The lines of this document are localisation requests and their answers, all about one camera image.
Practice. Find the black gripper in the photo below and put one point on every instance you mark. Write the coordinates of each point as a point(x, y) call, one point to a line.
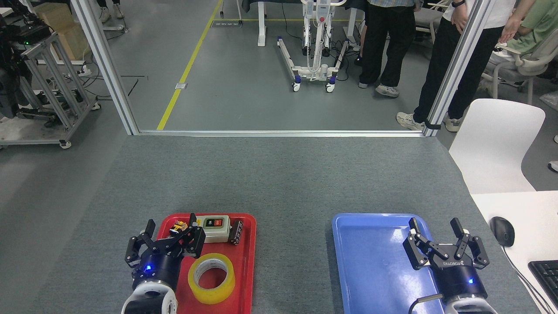
point(457, 277)
point(159, 268)

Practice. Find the yellow tape roll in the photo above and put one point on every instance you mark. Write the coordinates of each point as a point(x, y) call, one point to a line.
point(211, 294)

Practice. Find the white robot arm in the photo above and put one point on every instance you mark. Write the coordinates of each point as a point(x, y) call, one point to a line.
point(150, 301)
point(471, 306)

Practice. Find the person's hand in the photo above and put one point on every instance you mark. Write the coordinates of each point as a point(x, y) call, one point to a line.
point(510, 30)

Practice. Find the person's hand with watch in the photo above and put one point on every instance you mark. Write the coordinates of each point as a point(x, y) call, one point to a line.
point(459, 17)

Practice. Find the yellow black push button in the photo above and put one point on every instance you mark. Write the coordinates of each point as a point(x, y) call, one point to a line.
point(178, 226)

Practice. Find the black computer mouse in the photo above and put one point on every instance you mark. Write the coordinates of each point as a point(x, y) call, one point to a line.
point(502, 231)

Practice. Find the small black terminal block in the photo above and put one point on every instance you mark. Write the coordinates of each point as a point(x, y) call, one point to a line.
point(236, 232)

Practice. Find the blue plastic tray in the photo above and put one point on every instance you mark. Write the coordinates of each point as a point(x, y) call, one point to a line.
point(375, 270)

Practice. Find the red plastic tray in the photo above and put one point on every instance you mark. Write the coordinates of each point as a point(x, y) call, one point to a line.
point(244, 270)

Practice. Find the white desk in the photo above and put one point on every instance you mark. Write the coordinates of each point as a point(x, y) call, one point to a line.
point(523, 209)

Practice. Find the black keyboard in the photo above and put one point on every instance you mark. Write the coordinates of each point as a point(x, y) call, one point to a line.
point(547, 279)

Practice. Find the white plastic chair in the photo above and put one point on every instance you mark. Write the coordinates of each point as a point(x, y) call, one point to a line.
point(497, 148)

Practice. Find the person at picture edge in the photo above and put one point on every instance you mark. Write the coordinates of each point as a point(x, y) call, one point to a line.
point(554, 166)

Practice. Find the silver floor plate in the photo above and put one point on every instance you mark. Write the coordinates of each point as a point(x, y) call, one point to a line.
point(181, 86)

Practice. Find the standing person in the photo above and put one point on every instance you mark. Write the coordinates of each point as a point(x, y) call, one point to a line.
point(444, 74)
point(388, 43)

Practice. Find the grey office chair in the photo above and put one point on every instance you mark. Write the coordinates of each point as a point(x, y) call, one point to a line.
point(532, 65)

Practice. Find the white stand on wheels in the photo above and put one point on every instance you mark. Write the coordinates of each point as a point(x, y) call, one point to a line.
point(311, 72)

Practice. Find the cardboard box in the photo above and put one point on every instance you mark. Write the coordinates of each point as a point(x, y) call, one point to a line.
point(65, 30)

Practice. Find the black equipment on cart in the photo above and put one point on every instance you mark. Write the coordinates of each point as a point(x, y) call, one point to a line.
point(11, 65)

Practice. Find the white table leg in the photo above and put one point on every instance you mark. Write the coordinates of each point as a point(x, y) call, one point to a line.
point(261, 26)

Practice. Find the walking person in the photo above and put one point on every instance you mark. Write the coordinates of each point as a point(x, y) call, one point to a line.
point(105, 13)

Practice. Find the seated person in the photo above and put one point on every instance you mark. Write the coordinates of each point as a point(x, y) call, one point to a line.
point(538, 26)

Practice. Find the white switch box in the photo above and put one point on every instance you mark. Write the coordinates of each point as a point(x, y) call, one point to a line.
point(216, 233)

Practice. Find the silver aluminium rail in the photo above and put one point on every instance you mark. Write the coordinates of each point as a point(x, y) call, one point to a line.
point(283, 133)

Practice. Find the silver aluminium post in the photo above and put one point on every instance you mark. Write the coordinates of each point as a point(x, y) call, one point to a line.
point(457, 65)
point(107, 65)

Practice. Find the aluminium frame cart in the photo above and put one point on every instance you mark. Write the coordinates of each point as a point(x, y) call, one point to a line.
point(56, 83)

